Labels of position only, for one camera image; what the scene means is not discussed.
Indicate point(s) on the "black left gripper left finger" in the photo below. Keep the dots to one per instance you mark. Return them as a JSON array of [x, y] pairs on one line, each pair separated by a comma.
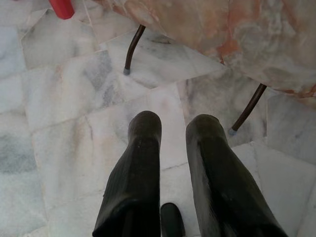
[[138, 172]]

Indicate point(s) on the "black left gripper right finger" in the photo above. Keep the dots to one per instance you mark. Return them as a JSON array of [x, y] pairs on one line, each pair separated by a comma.
[[222, 187]]

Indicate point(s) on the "dark metal board leg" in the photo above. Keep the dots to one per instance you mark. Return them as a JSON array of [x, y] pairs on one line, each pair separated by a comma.
[[249, 108], [133, 47]]

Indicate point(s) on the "orange marble pattern board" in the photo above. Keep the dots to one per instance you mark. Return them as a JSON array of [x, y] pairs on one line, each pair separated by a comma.
[[222, 37]]

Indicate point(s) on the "red plastic stool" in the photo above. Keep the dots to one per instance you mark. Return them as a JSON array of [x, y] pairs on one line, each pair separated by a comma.
[[61, 8]]

